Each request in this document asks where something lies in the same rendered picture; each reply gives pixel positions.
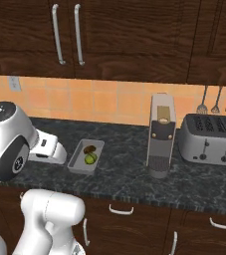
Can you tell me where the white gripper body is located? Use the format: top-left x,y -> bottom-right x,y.
48,133 -> 69,165

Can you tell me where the grey rectangular container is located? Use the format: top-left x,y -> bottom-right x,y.
67,138 -> 106,176

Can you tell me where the brown mushroom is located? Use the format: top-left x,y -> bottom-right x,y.
83,144 -> 98,154

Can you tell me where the green lime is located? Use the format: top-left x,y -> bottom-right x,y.
84,152 -> 99,165

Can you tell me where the dark wood base cupboard door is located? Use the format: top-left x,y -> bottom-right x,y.
163,228 -> 226,255
74,217 -> 169,255
0,182 -> 30,255

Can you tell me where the grey coffee machine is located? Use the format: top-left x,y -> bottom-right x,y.
145,93 -> 178,180

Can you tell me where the dark wood drawer front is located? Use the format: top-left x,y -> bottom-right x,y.
80,196 -> 172,233
178,209 -> 226,243

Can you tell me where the dark slotted spatula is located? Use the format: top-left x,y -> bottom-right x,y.
196,85 -> 209,116

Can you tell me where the silver four-slot toaster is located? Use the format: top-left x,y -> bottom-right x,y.
177,113 -> 226,166

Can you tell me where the white base cupboard handle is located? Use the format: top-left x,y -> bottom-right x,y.
169,230 -> 179,255
82,217 -> 92,248

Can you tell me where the white drawer handle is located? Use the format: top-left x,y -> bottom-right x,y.
108,203 -> 135,216
208,216 -> 226,231

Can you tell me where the grey wall socket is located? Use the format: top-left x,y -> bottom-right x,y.
7,76 -> 22,93

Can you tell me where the silver cupboard handle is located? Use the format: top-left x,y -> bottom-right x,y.
51,3 -> 67,66
73,3 -> 86,67

